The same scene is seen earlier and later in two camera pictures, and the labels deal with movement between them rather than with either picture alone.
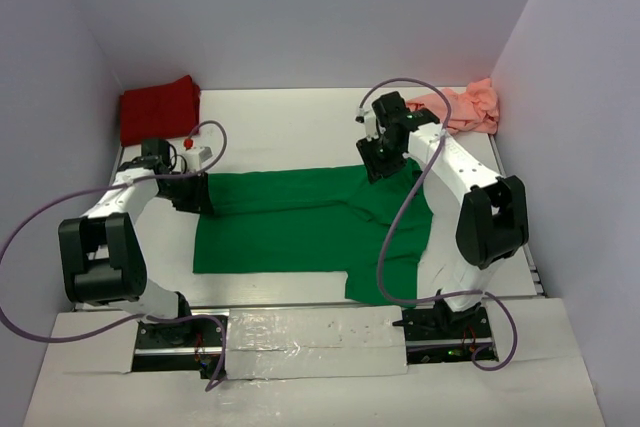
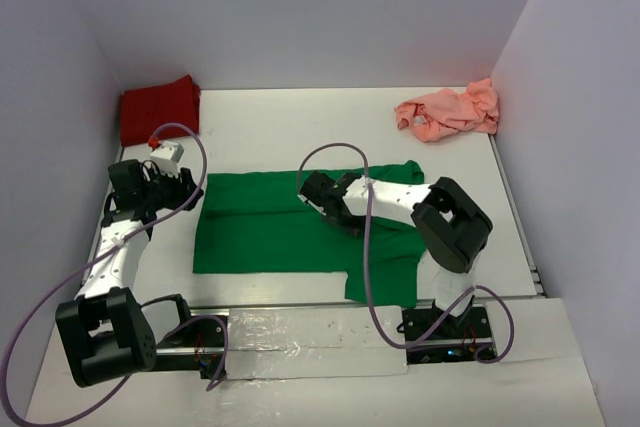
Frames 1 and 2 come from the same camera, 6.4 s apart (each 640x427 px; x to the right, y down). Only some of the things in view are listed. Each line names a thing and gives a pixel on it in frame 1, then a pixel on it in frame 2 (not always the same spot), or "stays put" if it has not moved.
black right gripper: [375, 168] to [355, 228]
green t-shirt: [330, 220] stays put
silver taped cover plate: [324, 341] stays put
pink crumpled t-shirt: [472, 107] stays put
